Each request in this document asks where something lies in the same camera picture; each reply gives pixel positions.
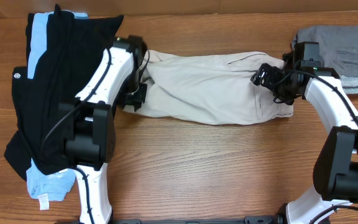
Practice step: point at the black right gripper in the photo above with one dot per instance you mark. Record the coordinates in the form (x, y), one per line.
(271, 71)

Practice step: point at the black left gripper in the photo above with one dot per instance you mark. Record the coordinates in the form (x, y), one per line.
(137, 99)

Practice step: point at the beige cotton shorts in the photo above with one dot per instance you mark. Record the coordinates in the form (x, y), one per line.
(212, 89)

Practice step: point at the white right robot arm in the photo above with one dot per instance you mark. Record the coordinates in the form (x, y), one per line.
(335, 173)

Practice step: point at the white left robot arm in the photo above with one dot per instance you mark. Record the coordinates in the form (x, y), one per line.
(88, 134)

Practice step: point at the grey folded shorts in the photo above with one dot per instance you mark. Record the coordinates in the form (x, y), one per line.
(338, 47)

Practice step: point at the black garment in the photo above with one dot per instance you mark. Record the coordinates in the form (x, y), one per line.
(62, 51)

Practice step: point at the light blue garment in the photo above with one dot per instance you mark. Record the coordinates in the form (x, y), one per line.
(53, 187)

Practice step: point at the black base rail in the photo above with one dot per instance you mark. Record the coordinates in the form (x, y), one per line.
(197, 221)

